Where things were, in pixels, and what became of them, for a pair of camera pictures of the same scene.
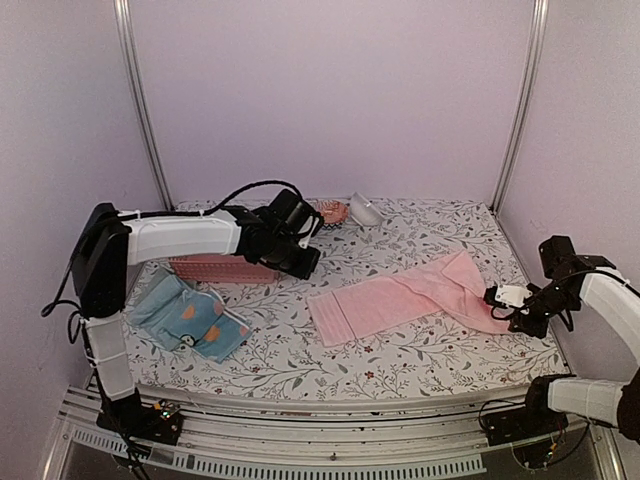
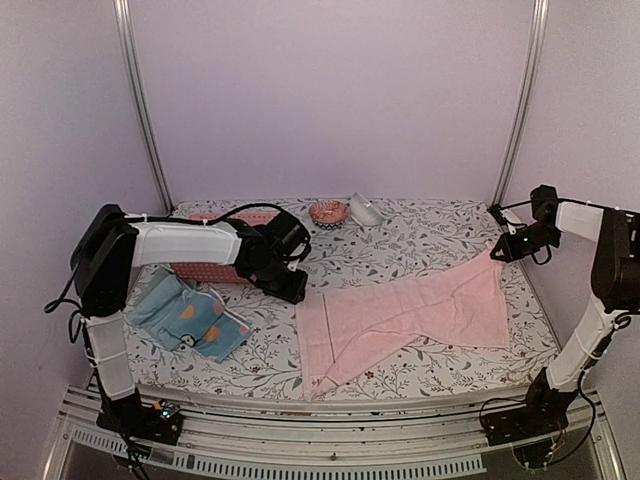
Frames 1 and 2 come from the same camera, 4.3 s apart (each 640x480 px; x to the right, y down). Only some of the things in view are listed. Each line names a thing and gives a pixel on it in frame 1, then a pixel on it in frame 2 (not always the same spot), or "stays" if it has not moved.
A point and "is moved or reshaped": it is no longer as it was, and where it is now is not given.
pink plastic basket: (228, 269) stays
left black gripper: (307, 268) → (293, 294)
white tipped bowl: (363, 212) stays
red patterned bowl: (333, 211) stays
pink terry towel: (450, 292) is moved or reshaped
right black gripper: (539, 329) → (512, 250)
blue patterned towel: (193, 319) stays
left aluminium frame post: (123, 11) stays
